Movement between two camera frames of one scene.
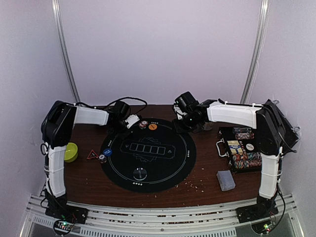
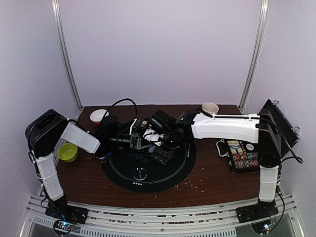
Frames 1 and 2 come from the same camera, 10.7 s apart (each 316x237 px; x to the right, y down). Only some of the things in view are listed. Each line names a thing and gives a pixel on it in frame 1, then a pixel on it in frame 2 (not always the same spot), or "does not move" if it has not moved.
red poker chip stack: [142, 125] does not move
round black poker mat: [151, 157] does not move
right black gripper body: [178, 126] -> [160, 153]
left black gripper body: [118, 129] -> [134, 136]
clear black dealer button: [139, 174] does not move
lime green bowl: [71, 152] does not move
